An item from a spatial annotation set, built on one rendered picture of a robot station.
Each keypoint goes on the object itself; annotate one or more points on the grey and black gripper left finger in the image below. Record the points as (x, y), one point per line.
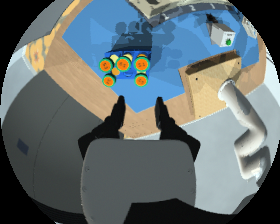
(107, 129)

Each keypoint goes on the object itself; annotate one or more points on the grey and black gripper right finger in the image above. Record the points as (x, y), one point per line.
(171, 130)

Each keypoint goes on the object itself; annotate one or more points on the blue tube rack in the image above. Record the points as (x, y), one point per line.
(134, 53)

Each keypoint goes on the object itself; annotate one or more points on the blue bench mat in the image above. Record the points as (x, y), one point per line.
(105, 25)

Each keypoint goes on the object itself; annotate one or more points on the white blank tube rack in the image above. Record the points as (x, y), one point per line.
(248, 28)

